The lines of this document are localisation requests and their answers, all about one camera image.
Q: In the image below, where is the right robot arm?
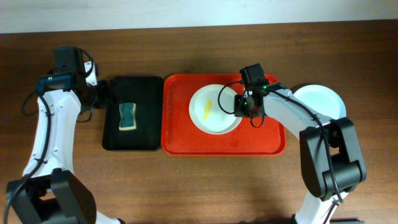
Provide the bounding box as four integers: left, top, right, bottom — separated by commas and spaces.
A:
234, 83, 367, 223

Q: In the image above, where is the black plastic tray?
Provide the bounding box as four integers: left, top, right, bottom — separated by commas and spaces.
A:
102, 77, 164, 151

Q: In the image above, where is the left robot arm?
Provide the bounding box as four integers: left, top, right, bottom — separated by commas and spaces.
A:
5, 90, 123, 223

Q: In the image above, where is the light blue plate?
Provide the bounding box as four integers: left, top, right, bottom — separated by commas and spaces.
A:
294, 85, 346, 119

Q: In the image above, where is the white plate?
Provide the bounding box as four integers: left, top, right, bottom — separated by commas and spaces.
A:
188, 84, 242, 134

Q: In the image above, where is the red plastic tray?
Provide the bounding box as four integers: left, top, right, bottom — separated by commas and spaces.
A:
161, 73, 286, 157

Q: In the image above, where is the green and yellow sponge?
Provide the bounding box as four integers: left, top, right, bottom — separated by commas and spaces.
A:
119, 103, 137, 131

